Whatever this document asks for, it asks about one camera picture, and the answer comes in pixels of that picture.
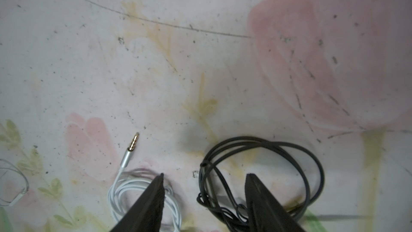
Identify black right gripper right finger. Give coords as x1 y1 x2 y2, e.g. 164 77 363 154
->
245 174 303 232

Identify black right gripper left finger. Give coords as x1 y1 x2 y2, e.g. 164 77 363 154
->
112 174 165 232

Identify black earphones coil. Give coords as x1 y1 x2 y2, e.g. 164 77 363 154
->
196 136 326 232

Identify white earphones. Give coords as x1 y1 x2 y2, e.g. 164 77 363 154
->
1 159 30 207
107 133 182 232

